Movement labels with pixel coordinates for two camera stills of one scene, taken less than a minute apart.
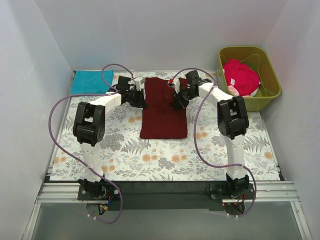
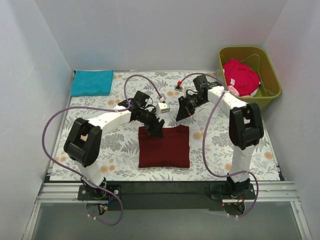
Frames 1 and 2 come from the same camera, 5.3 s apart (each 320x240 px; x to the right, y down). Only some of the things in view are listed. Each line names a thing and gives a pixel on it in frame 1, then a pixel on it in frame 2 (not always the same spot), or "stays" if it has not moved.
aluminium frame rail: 67,193 stays
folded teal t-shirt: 90,81 stays
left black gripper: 137,99 → 153,122
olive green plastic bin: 261,59 stays
